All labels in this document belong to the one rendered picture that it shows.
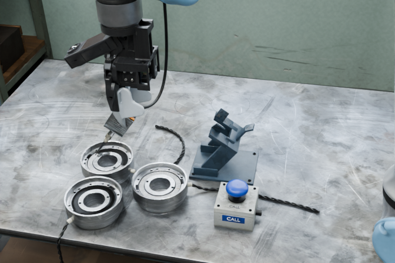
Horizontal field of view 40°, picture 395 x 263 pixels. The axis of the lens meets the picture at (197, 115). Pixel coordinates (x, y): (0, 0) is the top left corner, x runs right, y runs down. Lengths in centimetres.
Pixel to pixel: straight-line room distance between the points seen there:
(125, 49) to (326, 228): 47
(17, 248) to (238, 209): 61
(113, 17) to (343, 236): 54
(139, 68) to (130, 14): 9
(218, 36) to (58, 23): 84
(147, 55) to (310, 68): 181
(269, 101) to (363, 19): 131
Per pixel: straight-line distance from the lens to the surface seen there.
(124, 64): 92
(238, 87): 134
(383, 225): 75
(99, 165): 110
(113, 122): 103
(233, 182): 95
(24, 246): 135
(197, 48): 269
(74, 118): 127
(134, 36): 91
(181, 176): 103
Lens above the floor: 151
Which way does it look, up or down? 35 degrees down
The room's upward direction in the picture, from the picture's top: 1 degrees counter-clockwise
